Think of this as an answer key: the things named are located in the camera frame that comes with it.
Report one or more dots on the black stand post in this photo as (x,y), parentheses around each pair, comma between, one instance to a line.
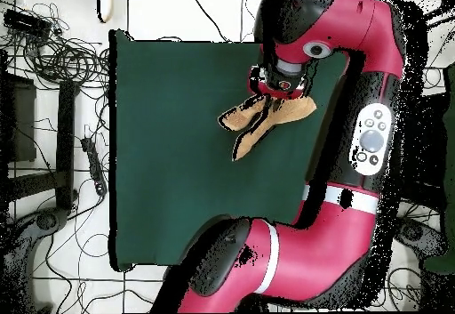
(65,143)

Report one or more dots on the black power strip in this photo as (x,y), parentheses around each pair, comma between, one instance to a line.
(94,164)

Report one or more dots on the black flat panel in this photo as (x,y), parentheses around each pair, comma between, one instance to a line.
(21,122)
(432,143)

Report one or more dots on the white round object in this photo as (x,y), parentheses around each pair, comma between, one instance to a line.
(106,4)

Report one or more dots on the black electronics box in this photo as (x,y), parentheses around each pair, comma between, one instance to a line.
(26,24)

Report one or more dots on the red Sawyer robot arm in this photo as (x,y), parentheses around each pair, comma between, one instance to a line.
(320,253)

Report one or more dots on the dark green table cloth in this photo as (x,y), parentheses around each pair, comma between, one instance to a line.
(170,150)

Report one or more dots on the grey stand base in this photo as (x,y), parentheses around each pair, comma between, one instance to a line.
(423,237)
(46,221)

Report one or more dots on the tan towel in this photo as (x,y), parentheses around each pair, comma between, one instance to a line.
(291,111)

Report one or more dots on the black stand crossbar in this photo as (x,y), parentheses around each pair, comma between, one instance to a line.
(424,194)
(32,186)

